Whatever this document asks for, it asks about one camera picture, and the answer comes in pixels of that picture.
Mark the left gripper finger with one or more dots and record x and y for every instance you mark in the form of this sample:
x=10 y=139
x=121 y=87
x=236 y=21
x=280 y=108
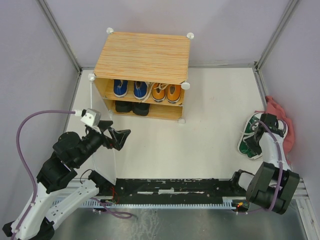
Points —
x=118 y=137
x=105 y=125

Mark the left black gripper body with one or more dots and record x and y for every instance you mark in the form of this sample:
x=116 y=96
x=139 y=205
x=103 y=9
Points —
x=94 y=139

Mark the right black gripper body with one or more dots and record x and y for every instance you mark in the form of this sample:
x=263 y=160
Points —
x=251 y=142

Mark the green sneaker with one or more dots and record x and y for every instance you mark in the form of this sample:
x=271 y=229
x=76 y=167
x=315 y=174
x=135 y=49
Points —
x=281 y=126
x=246 y=134

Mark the blue sneaker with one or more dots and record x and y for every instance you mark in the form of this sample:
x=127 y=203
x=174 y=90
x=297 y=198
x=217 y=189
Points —
x=140 y=90
x=120 y=88

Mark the orange sneaker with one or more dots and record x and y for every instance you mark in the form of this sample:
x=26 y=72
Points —
x=173 y=93
x=157 y=91

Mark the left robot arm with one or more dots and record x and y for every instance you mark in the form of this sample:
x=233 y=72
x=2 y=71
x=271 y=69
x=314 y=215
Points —
x=40 y=218

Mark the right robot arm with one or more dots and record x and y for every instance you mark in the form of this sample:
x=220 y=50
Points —
x=274 y=184

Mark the front left cabinet connector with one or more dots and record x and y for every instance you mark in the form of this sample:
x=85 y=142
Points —
x=91 y=77

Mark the wood pattern shoe cabinet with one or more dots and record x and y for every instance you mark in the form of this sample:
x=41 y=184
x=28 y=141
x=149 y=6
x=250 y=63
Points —
x=144 y=57

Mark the bottom right cabinet connector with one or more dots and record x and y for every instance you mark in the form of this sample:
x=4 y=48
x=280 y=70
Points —
x=181 y=121

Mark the front right cabinet connector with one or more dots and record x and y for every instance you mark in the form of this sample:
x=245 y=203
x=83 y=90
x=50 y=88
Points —
x=185 y=85

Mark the white cabinet corner connector left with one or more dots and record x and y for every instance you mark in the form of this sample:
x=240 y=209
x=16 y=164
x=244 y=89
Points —
x=109 y=30

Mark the white cabinet corner connector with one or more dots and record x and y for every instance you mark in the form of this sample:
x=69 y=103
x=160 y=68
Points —
x=190 y=36
x=109 y=30

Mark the white cabinet corner connector right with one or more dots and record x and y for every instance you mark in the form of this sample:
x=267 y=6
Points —
x=190 y=36

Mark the pink cloth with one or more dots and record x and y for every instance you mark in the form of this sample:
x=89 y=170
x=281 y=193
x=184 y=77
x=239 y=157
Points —
x=288 y=141

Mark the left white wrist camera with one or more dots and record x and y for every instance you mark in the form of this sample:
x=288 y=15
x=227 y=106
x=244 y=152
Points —
x=91 y=118

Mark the white cable duct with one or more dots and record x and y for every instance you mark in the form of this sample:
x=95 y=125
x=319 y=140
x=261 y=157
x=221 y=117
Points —
x=226 y=204

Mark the aluminium rail frame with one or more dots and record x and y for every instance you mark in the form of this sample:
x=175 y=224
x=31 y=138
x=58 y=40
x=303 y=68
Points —
x=301 y=198

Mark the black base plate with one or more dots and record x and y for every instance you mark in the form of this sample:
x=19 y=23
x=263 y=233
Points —
x=172 y=191

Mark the left aluminium frame post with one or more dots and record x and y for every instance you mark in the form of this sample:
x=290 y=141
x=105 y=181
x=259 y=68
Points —
x=47 y=12

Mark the aluminium frame post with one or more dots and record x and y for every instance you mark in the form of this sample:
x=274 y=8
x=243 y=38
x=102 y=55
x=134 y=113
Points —
x=47 y=12
x=289 y=10

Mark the right aluminium frame post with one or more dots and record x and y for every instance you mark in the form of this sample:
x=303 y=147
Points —
x=289 y=10

